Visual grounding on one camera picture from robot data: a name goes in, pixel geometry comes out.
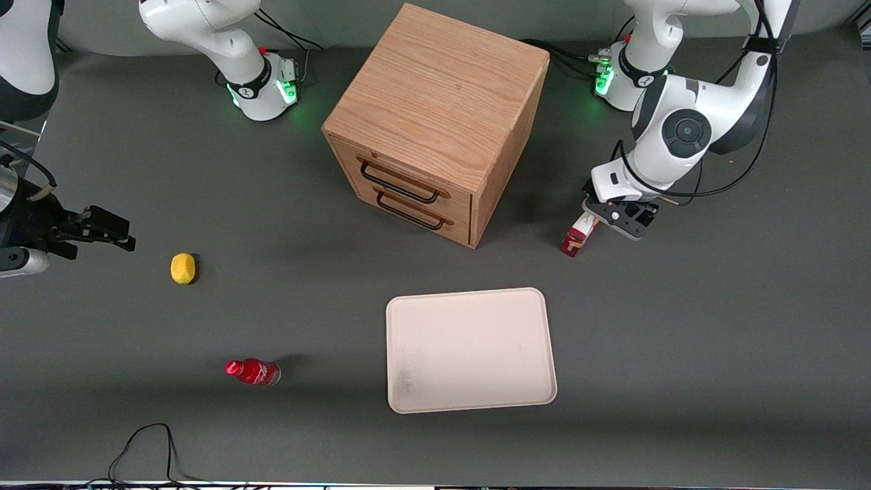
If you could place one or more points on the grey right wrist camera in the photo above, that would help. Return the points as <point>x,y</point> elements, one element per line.
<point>20,262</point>

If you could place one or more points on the red cola bottle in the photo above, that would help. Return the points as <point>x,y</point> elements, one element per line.
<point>255,371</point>

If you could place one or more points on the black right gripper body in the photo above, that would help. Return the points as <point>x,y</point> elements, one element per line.
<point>35,219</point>

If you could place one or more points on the wooden drawer cabinet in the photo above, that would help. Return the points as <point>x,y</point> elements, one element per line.
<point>435,82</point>

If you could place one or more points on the beige plastic tray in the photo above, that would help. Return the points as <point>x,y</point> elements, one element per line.
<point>469,350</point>

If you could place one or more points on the red cookie box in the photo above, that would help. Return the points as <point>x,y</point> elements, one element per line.
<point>577,238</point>

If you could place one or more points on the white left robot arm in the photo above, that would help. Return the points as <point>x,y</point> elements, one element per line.
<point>708,102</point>

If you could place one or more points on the wooden drawer front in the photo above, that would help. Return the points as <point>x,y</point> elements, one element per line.
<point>449,228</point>
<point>408,173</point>

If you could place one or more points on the yellow lemon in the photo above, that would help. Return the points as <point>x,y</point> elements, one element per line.
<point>182,268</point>

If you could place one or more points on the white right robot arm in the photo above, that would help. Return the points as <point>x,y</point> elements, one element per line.
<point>204,27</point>

